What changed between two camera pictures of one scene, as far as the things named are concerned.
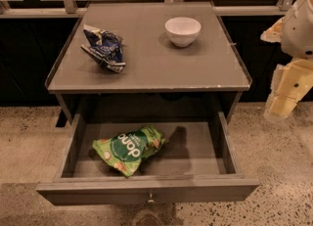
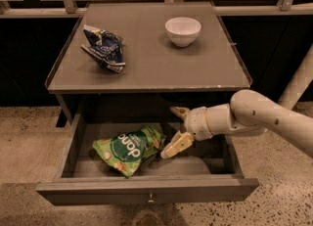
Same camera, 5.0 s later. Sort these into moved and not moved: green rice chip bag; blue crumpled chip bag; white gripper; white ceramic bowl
Moved: white gripper
Not moved: green rice chip bag; white ceramic bowl; blue crumpled chip bag
